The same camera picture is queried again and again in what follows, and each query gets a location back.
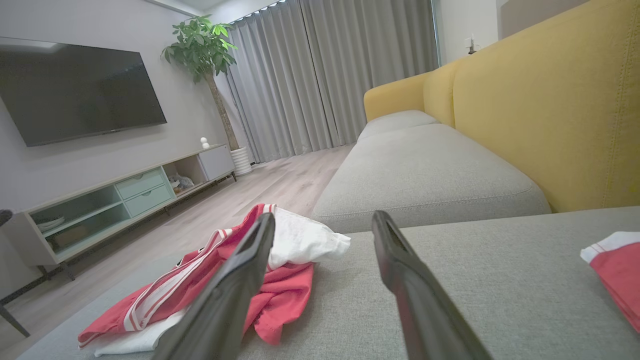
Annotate large grey sofa chaise cushion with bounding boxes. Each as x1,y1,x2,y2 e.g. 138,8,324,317
17,206,640,360

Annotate small brown box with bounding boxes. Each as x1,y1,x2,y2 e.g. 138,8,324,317
52,225,91,249

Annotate crumpled clear plastic bag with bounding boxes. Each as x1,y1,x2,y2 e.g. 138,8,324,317
167,172,195,191

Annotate wide yellow sofa back cushion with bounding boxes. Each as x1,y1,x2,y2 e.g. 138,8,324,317
452,0,640,214

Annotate grey pleated curtain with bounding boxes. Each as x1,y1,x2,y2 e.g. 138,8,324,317
215,0,441,164

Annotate red white numbered jersey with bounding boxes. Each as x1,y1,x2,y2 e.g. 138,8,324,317
77,203,352,358

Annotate tall green leafy houseplant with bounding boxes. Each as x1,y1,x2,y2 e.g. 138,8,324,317
161,15,241,151

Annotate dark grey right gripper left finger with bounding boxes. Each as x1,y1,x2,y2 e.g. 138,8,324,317
151,212,277,360

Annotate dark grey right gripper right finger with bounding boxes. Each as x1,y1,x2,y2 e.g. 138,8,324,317
371,210,495,360

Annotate black flat screen television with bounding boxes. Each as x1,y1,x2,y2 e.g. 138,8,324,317
0,37,168,148

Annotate short grey sofa seat cushion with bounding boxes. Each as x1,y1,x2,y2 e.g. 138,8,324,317
357,110,441,143

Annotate stack of white plates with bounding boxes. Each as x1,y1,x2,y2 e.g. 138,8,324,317
37,215,66,232

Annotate long grey sofa seat cushion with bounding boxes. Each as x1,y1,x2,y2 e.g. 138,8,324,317
312,123,552,234

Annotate red shorts with white band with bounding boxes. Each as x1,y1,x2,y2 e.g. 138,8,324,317
579,231,640,334

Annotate low mint grey TV cabinet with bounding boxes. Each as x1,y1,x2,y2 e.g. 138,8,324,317
0,144,237,282

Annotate white ribbed plant pot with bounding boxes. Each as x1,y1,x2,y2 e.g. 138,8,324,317
229,146,254,177

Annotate yellow sofa end armrest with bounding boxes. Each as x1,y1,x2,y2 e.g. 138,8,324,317
363,72,432,124

